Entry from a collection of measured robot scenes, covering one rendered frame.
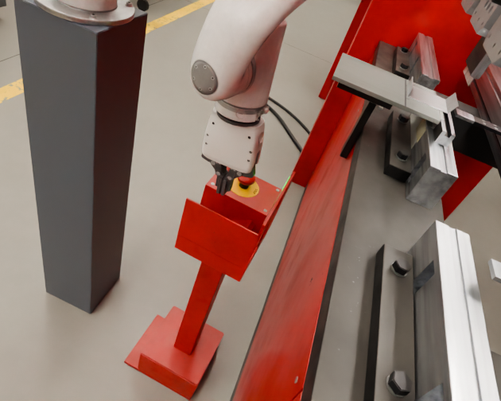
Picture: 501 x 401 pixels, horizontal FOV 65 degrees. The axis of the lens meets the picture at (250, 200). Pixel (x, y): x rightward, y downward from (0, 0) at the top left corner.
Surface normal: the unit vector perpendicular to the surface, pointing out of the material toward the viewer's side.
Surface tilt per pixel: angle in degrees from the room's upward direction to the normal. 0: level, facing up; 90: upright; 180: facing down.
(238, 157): 93
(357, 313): 0
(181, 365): 0
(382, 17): 90
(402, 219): 0
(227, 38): 82
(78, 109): 90
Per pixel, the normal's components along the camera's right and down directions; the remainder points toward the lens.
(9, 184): 0.28, -0.70
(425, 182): -0.30, 0.58
